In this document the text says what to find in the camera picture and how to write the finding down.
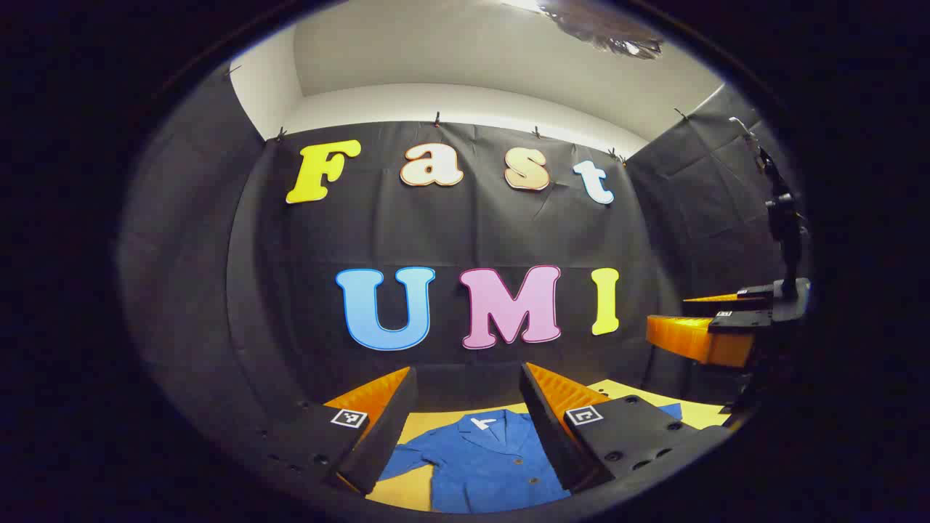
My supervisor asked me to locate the dark tufted ceiling object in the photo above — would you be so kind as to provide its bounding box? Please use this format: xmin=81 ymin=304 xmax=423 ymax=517
xmin=538 ymin=0 xmax=663 ymax=59

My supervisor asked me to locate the blue corduroy jacket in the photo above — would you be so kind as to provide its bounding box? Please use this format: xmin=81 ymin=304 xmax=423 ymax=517
xmin=378 ymin=403 xmax=684 ymax=514

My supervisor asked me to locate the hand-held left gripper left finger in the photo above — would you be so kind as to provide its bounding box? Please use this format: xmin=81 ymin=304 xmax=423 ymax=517
xmin=247 ymin=365 xmax=419 ymax=496

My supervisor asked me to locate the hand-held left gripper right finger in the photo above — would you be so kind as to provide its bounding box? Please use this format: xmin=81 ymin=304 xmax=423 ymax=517
xmin=519 ymin=362 xmax=731 ymax=495

